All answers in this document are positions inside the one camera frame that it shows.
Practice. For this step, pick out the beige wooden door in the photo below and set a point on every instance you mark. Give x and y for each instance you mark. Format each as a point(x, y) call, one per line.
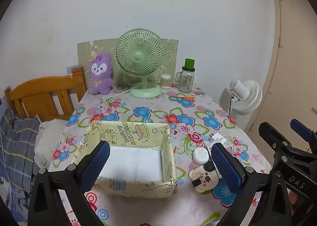
point(292, 42)

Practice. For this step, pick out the purple plush rabbit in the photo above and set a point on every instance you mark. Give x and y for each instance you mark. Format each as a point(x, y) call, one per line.
point(100, 79)

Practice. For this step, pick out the green desk fan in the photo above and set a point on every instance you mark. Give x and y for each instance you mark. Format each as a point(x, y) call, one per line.
point(138, 57)

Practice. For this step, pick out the yellow cartoon storage box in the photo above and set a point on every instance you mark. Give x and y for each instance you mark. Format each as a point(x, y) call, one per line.
point(138, 131)

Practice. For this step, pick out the white foam sheet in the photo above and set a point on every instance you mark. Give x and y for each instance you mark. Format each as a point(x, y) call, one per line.
point(133, 164)

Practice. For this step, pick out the person's right hand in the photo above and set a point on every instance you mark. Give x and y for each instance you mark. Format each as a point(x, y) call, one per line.
point(293, 200)

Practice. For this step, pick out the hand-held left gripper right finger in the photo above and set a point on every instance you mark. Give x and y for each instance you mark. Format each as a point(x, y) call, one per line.
point(226, 166)

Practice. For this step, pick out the floral tablecloth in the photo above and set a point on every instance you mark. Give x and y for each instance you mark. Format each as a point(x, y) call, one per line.
point(153, 114)

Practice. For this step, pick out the white crumpled cloth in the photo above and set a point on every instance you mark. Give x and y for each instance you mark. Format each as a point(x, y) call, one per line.
point(49, 136)

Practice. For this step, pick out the glass mug with green lid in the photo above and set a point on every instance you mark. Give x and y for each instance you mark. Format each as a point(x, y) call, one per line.
point(185, 82)

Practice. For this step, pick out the light blue paper sheet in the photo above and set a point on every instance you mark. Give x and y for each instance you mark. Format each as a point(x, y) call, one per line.
point(69, 69)

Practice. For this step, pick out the clear cotton swab jar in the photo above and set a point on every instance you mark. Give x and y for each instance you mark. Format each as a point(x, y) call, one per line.
point(166, 82)

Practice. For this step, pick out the cream panda figure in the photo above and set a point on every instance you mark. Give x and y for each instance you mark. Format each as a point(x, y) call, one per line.
point(200, 178)

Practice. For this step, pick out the white charger plug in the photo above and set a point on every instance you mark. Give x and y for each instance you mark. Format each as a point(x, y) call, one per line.
point(218, 140)

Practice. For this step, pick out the white rounded earbud case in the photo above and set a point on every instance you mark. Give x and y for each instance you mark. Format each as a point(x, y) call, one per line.
point(200, 155)

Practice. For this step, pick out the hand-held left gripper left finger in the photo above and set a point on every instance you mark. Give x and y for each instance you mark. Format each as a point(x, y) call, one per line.
point(95, 166)

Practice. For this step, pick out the grey plaid blanket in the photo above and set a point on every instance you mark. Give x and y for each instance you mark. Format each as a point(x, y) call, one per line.
point(19, 141)

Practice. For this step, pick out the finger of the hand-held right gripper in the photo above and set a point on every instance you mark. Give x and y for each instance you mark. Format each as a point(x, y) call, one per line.
point(301, 126)
point(272, 136)

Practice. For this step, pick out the green cartoon printed board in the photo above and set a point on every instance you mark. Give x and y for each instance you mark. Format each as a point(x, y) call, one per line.
point(171, 50)

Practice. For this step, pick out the orange wooden bed headboard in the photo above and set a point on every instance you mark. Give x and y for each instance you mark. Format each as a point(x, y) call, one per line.
point(37, 87)

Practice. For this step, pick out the white standing fan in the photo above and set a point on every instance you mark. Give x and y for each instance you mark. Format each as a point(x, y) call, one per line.
point(245, 99)

